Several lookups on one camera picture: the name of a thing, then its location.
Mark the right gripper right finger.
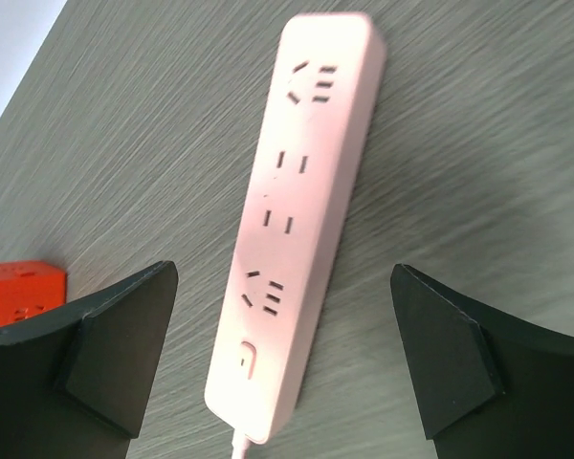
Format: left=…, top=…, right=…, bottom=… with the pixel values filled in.
left=390, top=264, right=574, bottom=458

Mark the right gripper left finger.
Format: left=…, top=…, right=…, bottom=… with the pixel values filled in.
left=0, top=261, right=178, bottom=458

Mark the red cube adapter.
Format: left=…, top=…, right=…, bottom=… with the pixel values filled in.
left=0, top=260, right=67, bottom=327

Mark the pink white power strip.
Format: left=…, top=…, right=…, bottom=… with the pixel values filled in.
left=205, top=12, right=386, bottom=445

